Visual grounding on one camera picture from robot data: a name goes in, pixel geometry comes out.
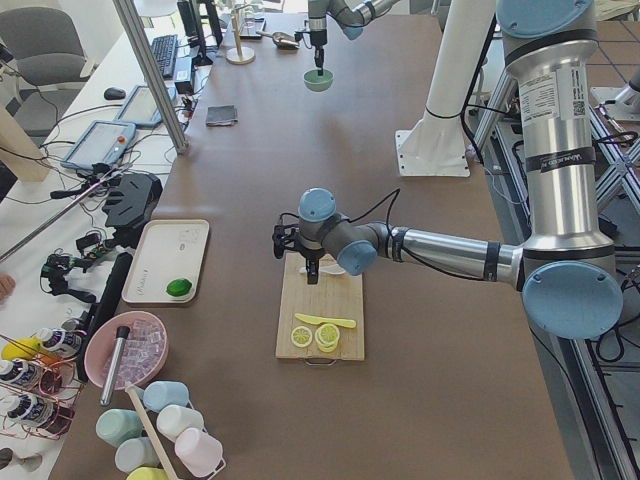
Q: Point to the light green bowl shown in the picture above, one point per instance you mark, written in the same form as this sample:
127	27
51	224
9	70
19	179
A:
317	81

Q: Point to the cream rabbit tray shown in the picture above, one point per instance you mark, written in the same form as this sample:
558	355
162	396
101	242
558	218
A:
168	249

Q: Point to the yellow plastic knife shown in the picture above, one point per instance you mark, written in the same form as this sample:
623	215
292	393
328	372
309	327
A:
318	320

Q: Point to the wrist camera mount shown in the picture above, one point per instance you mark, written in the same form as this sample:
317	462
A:
285	236

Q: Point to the black keyboard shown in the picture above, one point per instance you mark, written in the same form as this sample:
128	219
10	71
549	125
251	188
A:
164	49

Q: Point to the green lime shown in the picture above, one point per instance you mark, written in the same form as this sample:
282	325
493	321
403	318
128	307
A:
179	287

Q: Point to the grey office chair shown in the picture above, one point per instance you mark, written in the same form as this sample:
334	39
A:
48	55

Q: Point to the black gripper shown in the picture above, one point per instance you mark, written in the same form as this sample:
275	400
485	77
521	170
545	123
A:
312	254
317	38

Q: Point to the lemon slice left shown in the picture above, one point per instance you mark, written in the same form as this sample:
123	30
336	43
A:
301	337

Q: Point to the grey folded cloth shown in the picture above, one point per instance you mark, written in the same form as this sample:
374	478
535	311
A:
225	115

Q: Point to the metal muddler tube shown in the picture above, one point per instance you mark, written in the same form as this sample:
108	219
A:
122	334

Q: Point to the aluminium frame post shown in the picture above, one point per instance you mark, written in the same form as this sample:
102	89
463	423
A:
133	27

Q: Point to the teach pendant far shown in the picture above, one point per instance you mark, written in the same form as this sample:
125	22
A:
140	109

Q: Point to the bamboo cutting board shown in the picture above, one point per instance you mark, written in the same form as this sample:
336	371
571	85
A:
333	296

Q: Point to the pink bowl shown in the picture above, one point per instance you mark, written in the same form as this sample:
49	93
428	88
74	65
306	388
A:
144	355

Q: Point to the white pole base plate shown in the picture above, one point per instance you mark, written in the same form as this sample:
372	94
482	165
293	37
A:
431	153

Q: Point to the white support pole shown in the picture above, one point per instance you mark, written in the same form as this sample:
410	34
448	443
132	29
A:
467	25

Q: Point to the teach pendant near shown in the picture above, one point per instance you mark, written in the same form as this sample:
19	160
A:
103	142

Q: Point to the white plastic spoon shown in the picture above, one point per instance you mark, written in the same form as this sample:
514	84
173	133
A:
333	269

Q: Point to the wooden mug tree stand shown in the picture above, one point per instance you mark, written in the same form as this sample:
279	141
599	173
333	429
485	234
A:
238	54

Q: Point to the teach pendant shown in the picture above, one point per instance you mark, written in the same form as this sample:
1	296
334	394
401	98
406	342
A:
140	109
103	142

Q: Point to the lemon slice stack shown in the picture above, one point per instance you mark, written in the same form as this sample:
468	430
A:
327	337

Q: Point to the metal scoop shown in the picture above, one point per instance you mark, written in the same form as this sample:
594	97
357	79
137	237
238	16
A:
280	39

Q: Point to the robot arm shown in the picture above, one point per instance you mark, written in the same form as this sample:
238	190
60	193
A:
351	20
565	269

